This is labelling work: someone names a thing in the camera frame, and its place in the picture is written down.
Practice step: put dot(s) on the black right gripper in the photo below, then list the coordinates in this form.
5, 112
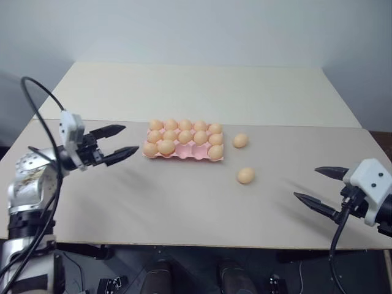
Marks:
355, 203

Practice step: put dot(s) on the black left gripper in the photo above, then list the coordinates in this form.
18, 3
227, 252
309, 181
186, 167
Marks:
90, 151

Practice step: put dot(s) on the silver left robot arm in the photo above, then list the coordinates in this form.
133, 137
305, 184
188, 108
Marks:
26, 183

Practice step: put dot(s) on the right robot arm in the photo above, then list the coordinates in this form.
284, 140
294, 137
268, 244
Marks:
386, 211

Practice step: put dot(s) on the beige egg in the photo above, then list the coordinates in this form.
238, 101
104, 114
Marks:
246, 175
200, 137
240, 140
166, 147
215, 139
185, 124
170, 135
156, 124
155, 135
171, 124
215, 152
150, 149
215, 127
200, 125
185, 137

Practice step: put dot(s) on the pink egg carton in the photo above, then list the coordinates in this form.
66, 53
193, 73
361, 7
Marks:
186, 150

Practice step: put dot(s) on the black box with white marks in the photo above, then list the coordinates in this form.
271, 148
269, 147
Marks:
112, 284
278, 284

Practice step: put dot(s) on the dark rounded shape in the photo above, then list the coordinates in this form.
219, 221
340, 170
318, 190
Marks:
232, 277
157, 277

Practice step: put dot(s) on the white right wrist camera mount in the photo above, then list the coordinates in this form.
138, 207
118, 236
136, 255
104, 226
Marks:
370, 180

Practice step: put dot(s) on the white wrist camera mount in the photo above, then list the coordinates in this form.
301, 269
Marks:
71, 128
370, 180

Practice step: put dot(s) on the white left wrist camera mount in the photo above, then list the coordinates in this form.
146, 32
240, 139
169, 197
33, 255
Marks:
71, 128

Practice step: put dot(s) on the black table frame bar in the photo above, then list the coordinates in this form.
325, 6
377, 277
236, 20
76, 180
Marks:
330, 256
85, 251

